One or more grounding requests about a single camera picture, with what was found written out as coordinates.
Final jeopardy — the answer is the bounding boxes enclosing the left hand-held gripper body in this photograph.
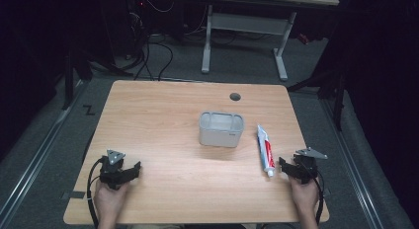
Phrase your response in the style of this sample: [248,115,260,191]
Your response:
[98,149,130,191]

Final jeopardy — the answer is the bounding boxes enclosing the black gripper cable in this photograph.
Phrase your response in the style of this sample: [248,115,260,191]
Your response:
[305,166,326,226]
[85,157,105,229]

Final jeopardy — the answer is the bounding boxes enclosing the white and red toothpaste tube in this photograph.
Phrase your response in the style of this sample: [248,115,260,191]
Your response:
[256,123,277,179]

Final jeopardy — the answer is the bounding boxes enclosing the desk with white metal legs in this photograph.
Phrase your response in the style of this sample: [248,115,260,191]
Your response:
[201,0,341,83]

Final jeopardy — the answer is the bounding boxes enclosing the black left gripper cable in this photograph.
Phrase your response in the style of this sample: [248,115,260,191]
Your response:
[85,157,105,229]

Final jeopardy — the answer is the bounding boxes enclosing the metal floor rail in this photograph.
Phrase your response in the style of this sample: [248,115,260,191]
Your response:
[0,78,90,223]
[318,96,385,229]

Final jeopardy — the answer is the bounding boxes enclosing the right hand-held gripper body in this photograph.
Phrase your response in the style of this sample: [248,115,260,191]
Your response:
[292,147,329,186]

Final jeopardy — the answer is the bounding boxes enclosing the black metal stand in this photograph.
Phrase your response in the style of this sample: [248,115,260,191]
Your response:
[286,54,349,131]
[60,40,95,112]

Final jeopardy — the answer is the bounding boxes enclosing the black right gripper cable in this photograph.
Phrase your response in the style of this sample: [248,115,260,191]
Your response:
[305,166,326,226]

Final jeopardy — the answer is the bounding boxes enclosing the person's left hand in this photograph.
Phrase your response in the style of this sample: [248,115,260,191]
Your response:
[93,179,131,221]

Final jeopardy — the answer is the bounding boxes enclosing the person's right hand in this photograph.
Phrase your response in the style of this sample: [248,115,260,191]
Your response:
[288,175,320,217]

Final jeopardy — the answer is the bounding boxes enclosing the grey tape strip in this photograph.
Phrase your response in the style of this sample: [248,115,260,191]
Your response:
[60,191,86,200]

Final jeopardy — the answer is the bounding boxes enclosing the black floor cables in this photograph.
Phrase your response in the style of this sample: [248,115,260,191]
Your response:
[123,0,176,82]

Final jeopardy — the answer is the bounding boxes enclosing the white plastic storage box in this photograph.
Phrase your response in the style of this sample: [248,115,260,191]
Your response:
[198,111,246,149]

